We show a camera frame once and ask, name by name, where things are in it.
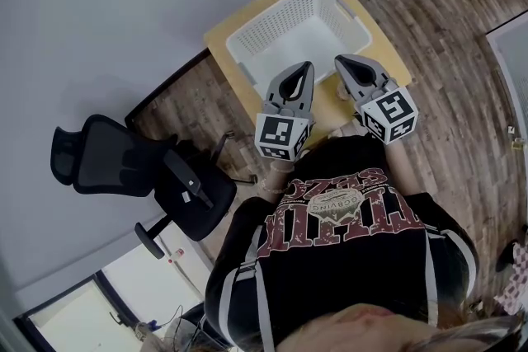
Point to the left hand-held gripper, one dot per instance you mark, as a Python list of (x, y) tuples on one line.
[(276, 132)]

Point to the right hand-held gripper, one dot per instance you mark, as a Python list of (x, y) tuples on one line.
[(392, 113)]

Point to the white plastic basket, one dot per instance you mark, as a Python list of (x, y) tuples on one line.
[(297, 41)]

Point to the person's left forearm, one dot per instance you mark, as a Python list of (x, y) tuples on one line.
[(278, 175)]

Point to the person's right forearm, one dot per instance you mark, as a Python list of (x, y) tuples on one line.
[(402, 167)]

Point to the light wooden table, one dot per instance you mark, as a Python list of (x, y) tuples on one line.
[(330, 111)]

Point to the black mesh office chair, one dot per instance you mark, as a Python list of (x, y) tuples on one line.
[(107, 152)]

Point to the black printed t-shirt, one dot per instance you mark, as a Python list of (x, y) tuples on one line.
[(350, 280)]

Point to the small red-capped bottle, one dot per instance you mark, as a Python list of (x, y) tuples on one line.
[(177, 255)]

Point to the white desk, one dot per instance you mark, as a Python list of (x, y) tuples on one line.
[(136, 280)]

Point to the person's face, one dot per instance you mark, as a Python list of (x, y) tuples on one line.
[(363, 329)]

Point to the checked cloth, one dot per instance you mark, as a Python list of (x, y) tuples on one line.
[(515, 284)]

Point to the glass partition wall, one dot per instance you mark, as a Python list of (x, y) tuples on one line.
[(511, 62)]

